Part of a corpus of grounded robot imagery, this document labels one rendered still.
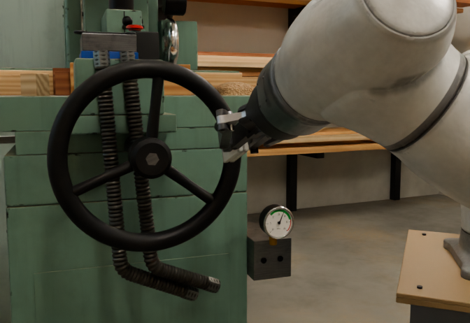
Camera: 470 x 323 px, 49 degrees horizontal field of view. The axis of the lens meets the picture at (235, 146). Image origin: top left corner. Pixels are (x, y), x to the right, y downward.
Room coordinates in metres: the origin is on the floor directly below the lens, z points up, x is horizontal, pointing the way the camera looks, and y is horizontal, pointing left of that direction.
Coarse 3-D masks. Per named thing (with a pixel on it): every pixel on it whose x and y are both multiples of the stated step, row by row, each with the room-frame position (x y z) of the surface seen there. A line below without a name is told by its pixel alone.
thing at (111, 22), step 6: (108, 12) 1.03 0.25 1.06; (114, 12) 1.03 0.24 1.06; (120, 12) 1.04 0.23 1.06; (126, 12) 1.04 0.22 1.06; (132, 12) 1.04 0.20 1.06; (138, 12) 1.05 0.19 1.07; (102, 18) 1.12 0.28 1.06; (108, 18) 1.03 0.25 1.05; (114, 18) 1.03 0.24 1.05; (120, 18) 1.04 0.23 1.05; (132, 18) 1.04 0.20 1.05; (138, 18) 1.05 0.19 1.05; (102, 24) 1.12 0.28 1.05; (108, 24) 1.03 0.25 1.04; (114, 24) 1.03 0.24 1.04; (120, 24) 1.04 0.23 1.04; (138, 24) 1.05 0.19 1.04; (102, 30) 1.13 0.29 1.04; (108, 30) 1.03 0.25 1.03; (114, 30) 1.03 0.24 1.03; (120, 30) 1.04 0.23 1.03; (126, 30) 1.04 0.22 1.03
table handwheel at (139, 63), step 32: (128, 64) 0.74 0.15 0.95; (160, 64) 0.76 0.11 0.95; (96, 96) 0.74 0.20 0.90; (160, 96) 0.76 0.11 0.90; (64, 128) 0.71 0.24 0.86; (64, 160) 0.72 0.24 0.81; (128, 160) 0.75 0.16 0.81; (160, 160) 0.74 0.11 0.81; (64, 192) 0.71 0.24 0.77; (192, 192) 0.78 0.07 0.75; (224, 192) 0.79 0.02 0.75; (96, 224) 0.73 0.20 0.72; (192, 224) 0.77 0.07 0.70
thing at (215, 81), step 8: (0, 80) 1.00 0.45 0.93; (8, 80) 1.01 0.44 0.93; (16, 80) 1.01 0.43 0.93; (208, 80) 1.13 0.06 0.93; (216, 80) 1.14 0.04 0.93; (224, 80) 1.15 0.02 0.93; (232, 80) 1.15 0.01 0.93; (240, 80) 1.16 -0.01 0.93; (248, 80) 1.16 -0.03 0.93; (256, 80) 1.17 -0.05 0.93; (0, 88) 1.00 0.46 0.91; (8, 88) 1.01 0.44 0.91; (16, 88) 1.01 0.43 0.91
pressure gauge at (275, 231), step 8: (264, 208) 0.97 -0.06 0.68; (272, 208) 0.95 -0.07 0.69; (280, 208) 0.95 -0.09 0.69; (264, 216) 0.95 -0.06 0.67; (272, 216) 0.95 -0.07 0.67; (280, 216) 0.95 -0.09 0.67; (288, 216) 0.96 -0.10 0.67; (264, 224) 0.94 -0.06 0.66; (272, 224) 0.95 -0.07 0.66; (280, 224) 0.95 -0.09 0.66; (288, 224) 0.96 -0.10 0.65; (264, 232) 0.96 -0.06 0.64; (272, 232) 0.95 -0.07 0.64; (280, 232) 0.95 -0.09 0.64; (288, 232) 0.96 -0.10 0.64; (272, 240) 0.97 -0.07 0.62
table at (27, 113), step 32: (0, 96) 0.86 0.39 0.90; (32, 96) 0.88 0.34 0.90; (64, 96) 0.89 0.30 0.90; (192, 96) 0.96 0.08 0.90; (224, 96) 0.98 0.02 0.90; (0, 128) 0.86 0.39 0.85; (32, 128) 0.87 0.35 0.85; (96, 128) 0.82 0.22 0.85; (128, 128) 0.83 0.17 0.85; (160, 128) 0.85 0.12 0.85
